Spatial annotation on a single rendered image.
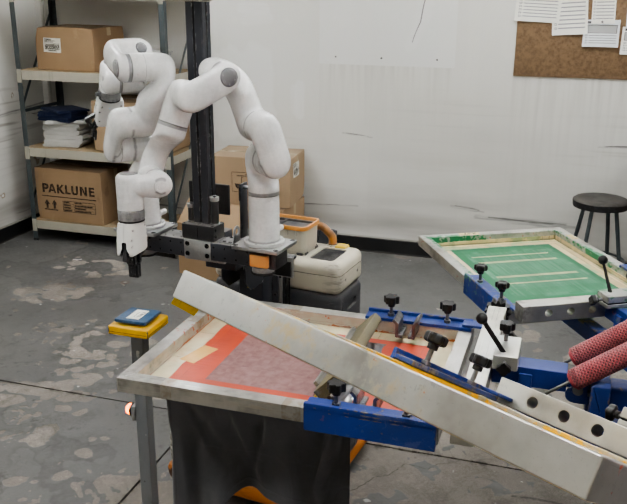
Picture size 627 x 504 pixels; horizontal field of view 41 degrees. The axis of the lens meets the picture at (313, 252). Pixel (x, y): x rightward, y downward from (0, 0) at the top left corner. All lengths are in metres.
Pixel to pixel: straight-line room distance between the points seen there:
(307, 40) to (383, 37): 0.55
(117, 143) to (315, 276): 0.93
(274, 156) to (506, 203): 3.65
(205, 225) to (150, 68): 0.51
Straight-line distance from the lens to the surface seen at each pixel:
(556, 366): 2.07
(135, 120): 2.59
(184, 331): 2.31
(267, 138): 2.36
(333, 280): 3.07
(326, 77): 5.97
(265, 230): 2.51
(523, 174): 5.82
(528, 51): 5.69
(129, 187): 2.34
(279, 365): 2.18
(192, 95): 2.28
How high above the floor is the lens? 1.91
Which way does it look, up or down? 18 degrees down
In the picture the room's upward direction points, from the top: straight up
